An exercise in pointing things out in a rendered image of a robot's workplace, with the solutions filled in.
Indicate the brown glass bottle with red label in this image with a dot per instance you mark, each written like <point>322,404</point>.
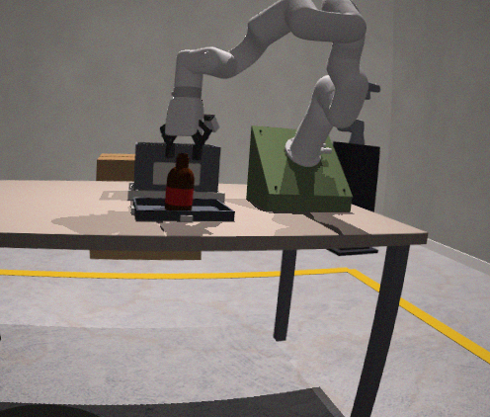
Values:
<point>180,185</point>

